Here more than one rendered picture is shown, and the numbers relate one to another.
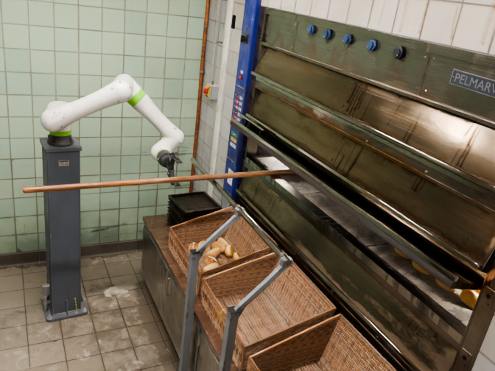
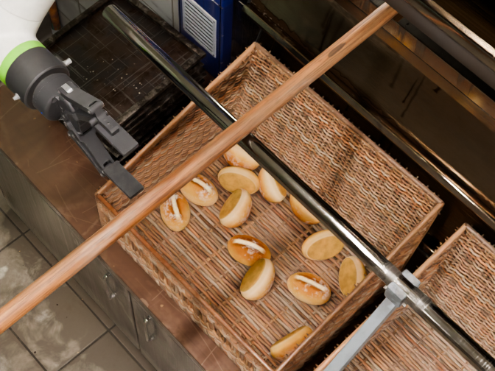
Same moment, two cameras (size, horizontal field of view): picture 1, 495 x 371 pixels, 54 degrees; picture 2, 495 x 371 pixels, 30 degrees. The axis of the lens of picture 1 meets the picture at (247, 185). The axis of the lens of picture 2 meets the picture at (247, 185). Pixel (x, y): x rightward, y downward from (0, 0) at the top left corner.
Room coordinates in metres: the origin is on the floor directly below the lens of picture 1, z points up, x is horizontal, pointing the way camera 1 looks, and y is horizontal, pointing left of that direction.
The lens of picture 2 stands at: (1.73, 0.44, 2.47)
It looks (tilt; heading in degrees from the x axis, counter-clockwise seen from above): 61 degrees down; 341
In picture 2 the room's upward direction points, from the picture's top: 5 degrees clockwise
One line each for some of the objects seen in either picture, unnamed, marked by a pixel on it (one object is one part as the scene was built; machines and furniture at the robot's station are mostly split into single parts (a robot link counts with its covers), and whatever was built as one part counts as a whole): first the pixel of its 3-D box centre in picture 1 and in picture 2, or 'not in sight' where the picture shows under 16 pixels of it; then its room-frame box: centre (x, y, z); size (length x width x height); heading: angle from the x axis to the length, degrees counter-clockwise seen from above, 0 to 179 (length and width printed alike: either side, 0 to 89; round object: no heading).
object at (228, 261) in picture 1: (219, 246); (262, 214); (2.58, 0.12, 0.72); 0.56 x 0.49 x 0.28; 29
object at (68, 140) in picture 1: (58, 135); not in sight; (2.74, 1.17, 1.23); 0.26 x 0.15 x 0.06; 33
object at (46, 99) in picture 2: (169, 163); (67, 107); (2.61, 0.47, 1.20); 0.09 x 0.07 x 0.08; 29
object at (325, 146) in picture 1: (336, 151); not in sight; (2.19, -0.40, 1.54); 1.79 x 0.11 x 0.19; 28
